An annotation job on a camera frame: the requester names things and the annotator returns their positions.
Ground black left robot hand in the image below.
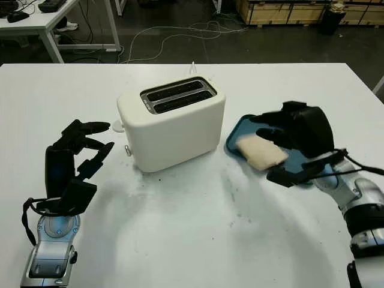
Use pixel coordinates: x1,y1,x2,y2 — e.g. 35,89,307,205
44,119,115,200

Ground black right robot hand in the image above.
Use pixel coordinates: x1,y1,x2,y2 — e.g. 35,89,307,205
248,101,335,158

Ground slice of white bread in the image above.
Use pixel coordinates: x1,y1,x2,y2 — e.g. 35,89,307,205
235,135,289,172

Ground blue plastic tray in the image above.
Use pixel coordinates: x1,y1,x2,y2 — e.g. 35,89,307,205
224,115,319,188

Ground cream white two-slot toaster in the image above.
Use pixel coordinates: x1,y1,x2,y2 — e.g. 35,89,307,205
116,76,226,173

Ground stacked wooden crates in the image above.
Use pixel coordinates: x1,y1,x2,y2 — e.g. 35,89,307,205
235,0,384,26

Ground white shoes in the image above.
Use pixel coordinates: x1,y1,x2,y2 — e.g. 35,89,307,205
55,21,79,32

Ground white office desk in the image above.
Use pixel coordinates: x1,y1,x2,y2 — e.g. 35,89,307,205
0,0,121,64

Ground black desktop device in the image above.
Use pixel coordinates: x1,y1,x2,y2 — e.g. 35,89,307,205
38,0,67,13

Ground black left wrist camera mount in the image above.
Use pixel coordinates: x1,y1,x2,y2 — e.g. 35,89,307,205
35,179,98,216

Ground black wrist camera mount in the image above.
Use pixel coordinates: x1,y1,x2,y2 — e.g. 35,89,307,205
266,149,349,188
35,179,98,216

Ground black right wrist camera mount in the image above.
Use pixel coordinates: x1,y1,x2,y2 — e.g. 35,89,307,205
266,149,349,188

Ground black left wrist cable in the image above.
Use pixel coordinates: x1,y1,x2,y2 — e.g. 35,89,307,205
21,197,49,245

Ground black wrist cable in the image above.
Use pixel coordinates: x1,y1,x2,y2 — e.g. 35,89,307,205
305,148,384,181
21,197,49,245

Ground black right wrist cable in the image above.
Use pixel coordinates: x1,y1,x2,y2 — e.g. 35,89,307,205
305,148,384,181

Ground white furniture frame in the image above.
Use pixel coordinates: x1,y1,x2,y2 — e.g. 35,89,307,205
373,74,384,104

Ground long white looped cable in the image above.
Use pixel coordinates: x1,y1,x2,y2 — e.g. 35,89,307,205
121,19,250,64

